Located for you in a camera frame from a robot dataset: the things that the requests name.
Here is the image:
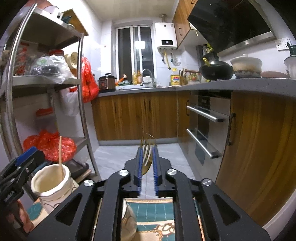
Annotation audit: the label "wooden chopstick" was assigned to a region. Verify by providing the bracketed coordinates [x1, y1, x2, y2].
[59, 136, 64, 181]

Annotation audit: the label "gold metal fork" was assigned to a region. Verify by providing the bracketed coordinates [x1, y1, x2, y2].
[140, 131, 156, 175]

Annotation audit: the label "kitchen window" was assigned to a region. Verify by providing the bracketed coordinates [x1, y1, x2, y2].
[115, 25, 154, 85]

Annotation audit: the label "person left hand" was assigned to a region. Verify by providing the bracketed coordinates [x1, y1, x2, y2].
[6, 200, 34, 233]

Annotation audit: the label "red plastic bag lower shelf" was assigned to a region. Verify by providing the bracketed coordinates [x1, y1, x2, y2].
[23, 130, 77, 162]

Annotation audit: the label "white ceramic double utensil holder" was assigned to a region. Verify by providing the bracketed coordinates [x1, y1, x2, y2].
[31, 164, 137, 240]

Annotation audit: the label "stainless steel shelving rack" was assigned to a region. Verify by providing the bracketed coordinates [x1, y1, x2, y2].
[1, 1, 100, 177]

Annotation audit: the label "wooden base cabinets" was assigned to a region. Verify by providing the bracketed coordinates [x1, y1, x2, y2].
[91, 91, 295, 225]

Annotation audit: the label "printed patterned table mat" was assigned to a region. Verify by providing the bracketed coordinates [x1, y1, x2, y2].
[26, 196, 206, 241]

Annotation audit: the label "white plastic bag hanging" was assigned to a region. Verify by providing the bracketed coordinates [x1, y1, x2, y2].
[59, 86, 79, 117]

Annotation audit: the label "clear plastic bag on shelf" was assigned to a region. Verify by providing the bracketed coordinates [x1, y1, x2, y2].
[30, 55, 74, 84]

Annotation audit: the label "red plastic bag hanging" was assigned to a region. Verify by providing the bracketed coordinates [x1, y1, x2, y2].
[81, 57, 99, 103]

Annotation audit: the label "built-in steel oven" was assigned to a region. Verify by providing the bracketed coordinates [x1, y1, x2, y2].
[185, 90, 232, 181]

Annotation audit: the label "dark rice cooker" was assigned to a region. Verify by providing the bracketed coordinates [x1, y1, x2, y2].
[98, 73, 117, 93]

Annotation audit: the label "grey countertop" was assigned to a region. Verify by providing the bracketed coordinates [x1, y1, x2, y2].
[98, 78, 295, 98]

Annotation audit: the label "yellow tin can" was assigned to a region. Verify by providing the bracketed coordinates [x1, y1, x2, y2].
[170, 74, 180, 86]

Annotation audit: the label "black wok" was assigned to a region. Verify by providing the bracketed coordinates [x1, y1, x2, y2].
[199, 57, 234, 81]

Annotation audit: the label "chrome sink faucet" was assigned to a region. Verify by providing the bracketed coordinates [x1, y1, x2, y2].
[141, 69, 157, 88]

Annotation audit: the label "white ceramic casserole pot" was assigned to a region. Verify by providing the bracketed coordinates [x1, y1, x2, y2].
[230, 54, 262, 78]

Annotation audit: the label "wooden upper cabinet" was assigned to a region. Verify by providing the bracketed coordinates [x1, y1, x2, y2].
[173, 0, 207, 49]

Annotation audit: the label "white gas water heater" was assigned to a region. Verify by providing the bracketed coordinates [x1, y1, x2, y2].
[154, 22, 178, 50]

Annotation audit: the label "black range hood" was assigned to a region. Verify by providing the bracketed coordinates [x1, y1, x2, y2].
[188, 0, 275, 57]

